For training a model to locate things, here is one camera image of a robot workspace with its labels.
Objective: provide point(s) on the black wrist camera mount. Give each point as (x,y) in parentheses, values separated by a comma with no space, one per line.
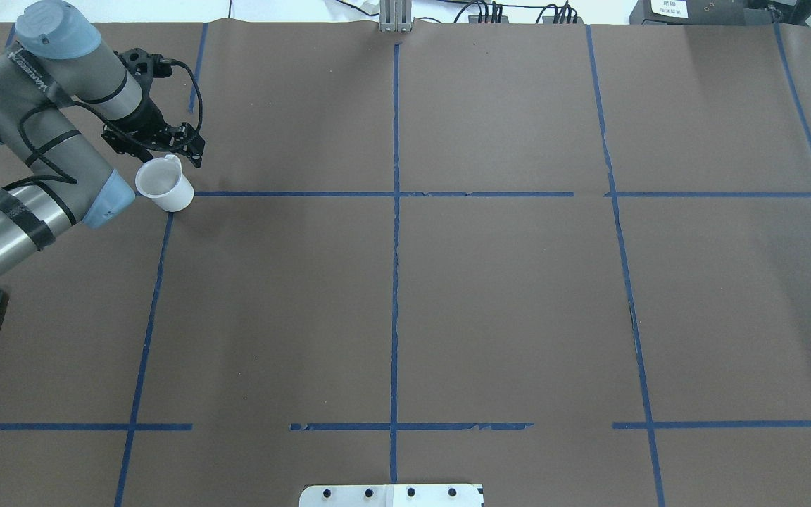
(145,67)

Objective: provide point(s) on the black device with label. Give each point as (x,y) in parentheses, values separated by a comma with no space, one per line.
(717,13)

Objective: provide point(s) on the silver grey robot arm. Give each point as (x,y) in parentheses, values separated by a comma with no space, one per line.
(58,59)

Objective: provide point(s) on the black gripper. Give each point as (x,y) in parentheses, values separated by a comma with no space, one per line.
(146,115)

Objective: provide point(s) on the white mounting plate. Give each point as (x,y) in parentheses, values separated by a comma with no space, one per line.
(393,495)

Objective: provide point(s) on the white ceramic cup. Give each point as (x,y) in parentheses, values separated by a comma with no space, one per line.
(163,182)

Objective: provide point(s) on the aluminium frame post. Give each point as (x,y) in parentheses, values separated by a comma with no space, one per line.
(395,16)

